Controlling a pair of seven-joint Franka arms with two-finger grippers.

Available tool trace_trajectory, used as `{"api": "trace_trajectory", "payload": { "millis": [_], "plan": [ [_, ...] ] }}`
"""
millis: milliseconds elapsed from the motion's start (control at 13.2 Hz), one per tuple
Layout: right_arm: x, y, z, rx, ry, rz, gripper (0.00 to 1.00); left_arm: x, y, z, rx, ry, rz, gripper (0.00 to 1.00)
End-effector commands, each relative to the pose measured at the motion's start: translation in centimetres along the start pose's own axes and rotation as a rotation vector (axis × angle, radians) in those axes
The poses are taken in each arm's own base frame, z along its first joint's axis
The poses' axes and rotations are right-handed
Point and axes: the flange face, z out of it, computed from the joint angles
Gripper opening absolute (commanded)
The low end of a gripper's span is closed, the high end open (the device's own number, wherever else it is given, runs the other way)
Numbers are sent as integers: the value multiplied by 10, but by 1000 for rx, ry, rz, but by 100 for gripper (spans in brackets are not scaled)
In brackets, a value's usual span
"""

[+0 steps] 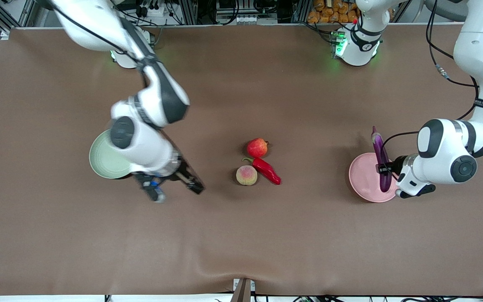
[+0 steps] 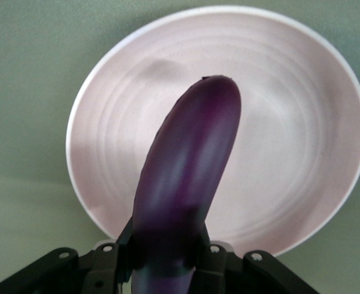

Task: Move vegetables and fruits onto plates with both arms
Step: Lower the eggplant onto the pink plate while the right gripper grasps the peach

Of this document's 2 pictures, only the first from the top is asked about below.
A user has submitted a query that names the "long purple eggplant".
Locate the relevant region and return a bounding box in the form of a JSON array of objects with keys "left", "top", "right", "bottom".
[{"left": 371, "top": 126, "right": 393, "bottom": 194}]

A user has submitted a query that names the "yellow pink peach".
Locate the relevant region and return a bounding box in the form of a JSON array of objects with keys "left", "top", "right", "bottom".
[{"left": 236, "top": 165, "right": 258, "bottom": 186}]

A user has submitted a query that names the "red apple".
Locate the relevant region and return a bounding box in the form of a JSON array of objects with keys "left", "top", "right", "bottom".
[{"left": 247, "top": 138, "right": 270, "bottom": 159}]

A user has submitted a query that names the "red chili pepper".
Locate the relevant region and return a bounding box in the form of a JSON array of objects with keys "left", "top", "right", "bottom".
[{"left": 242, "top": 157, "right": 282, "bottom": 185}]

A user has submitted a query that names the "pink plate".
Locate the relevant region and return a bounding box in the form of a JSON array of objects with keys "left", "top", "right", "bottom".
[{"left": 348, "top": 153, "right": 401, "bottom": 203}]

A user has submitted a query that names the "light green plate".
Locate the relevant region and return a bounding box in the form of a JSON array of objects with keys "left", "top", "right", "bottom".
[{"left": 89, "top": 129, "right": 133, "bottom": 180}]

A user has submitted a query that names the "brown table cover sheet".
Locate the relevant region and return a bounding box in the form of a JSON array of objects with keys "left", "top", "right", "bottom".
[{"left": 0, "top": 23, "right": 483, "bottom": 296}]

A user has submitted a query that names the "metal table edge clamp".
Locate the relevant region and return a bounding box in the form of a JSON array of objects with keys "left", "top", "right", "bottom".
[{"left": 231, "top": 278, "right": 256, "bottom": 302}]

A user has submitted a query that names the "white power strip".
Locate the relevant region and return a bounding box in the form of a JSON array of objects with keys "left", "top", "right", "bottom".
[{"left": 136, "top": 0, "right": 166, "bottom": 18}]

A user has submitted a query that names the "bag of orange pieces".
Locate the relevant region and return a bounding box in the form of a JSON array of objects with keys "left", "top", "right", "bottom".
[{"left": 307, "top": 0, "right": 359, "bottom": 24}]

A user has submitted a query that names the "grey rounded chair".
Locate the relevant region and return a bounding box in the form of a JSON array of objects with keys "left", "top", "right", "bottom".
[{"left": 425, "top": 0, "right": 468, "bottom": 21}]

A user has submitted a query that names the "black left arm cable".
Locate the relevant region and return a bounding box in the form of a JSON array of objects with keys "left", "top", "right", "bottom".
[{"left": 381, "top": 0, "right": 483, "bottom": 168}]

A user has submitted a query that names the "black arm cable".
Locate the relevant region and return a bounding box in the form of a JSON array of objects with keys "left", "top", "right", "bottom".
[
  {"left": 381, "top": 0, "right": 483, "bottom": 168},
  {"left": 51, "top": 0, "right": 158, "bottom": 84}
]

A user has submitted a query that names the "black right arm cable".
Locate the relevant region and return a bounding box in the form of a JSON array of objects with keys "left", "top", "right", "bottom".
[{"left": 51, "top": 0, "right": 158, "bottom": 84}]

